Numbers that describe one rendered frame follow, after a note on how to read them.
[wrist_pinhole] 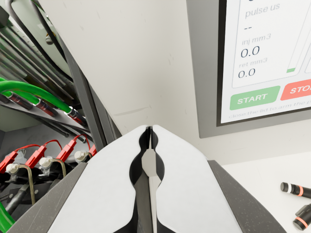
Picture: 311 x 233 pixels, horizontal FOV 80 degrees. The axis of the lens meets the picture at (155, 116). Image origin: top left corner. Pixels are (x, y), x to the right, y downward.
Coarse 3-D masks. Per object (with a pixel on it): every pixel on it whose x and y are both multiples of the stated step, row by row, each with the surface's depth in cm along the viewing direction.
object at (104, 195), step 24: (120, 144) 10; (144, 144) 12; (96, 168) 8; (120, 168) 8; (72, 192) 7; (96, 192) 7; (120, 192) 7; (72, 216) 6; (96, 216) 6; (120, 216) 6
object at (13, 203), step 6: (6, 96) 43; (12, 96) 44; (18, 96) 45; (18, 102) 45; (24, 102) 46; (30, 108) 48; (24, 186) 42; (18, 192) 41; (24, 192) 42; (12, 198) 40; (18, 198) 40; (12, 204) 39; (18, 204) 40; (6, 210) 37; (12, 210) 38
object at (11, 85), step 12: (0, 84) 24; (12, 84) 25; (24, 84) 27; (48, 96) 32; (60, 108) 36; (72, 108) 38; (84, 120) 42; (0, 204) 21; (0, 216) 20; (0, 228) 21
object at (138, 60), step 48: (48, 0) 17; (96, 0) 17; (144, 0) 18; (96, 48) 21; (144, 48) 21; (144, 96) 27; (192, 96) 27; (192, 144) 36; (240, 144) 38; (288, 144) 39
